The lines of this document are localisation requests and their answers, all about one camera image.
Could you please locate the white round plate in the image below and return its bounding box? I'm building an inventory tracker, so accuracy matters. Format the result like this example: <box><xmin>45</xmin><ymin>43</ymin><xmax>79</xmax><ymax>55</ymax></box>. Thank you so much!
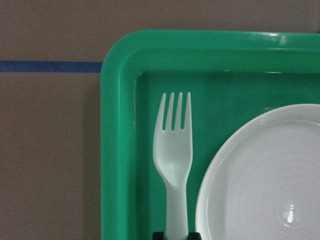
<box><xmin>195</xmin><ymin>104</ymin><xmax>320</xmax><ymax>240</ymax></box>

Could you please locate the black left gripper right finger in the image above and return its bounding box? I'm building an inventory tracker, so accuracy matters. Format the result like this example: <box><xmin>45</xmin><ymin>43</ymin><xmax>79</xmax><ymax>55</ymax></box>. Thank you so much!
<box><xmin>188</xmin><ymin>232</ymin><xmax>202</xmax><ymax>240</ymax></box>

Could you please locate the green plastic tray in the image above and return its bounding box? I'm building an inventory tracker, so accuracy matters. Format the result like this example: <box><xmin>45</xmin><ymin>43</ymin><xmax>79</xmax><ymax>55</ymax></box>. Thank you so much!
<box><xmin>100</xmin><ymin>30</ymin><xmax>320</xmax><ymax>240</ymax></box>

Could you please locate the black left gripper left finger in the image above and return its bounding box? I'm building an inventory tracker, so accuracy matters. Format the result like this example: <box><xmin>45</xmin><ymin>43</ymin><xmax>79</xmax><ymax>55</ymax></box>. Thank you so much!
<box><xmin>152</xmin><ymin>231</ymin><xmax>165</xmax><ymax>240</ymax></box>

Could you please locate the pale green plastic fork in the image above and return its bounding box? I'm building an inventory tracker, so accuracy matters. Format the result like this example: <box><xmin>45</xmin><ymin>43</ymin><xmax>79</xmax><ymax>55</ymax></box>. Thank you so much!
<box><xmin>152</xmin><ymin>92</ymin><xmax>193</xmax><ymax>240</ymax></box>

